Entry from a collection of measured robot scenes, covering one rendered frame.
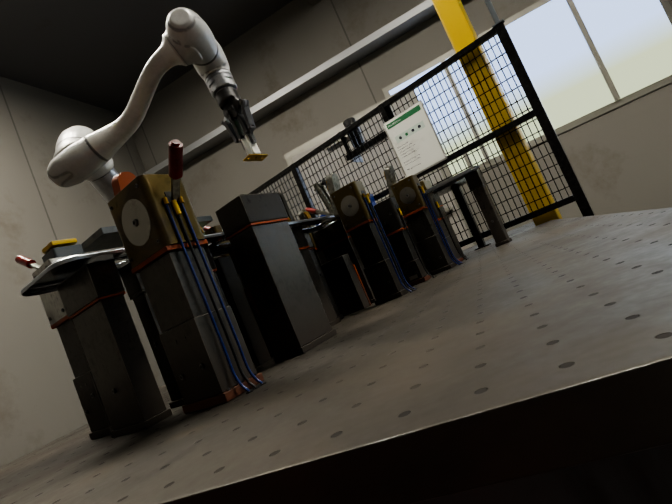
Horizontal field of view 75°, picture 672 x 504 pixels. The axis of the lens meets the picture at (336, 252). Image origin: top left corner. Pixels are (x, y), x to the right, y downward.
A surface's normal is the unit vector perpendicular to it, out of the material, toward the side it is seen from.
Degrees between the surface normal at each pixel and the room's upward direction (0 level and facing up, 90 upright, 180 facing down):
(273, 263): 90
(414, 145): 90
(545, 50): 90
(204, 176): 90
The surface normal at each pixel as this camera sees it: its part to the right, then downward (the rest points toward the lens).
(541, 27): -0.31, 0.05
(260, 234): 0.76, -0.36
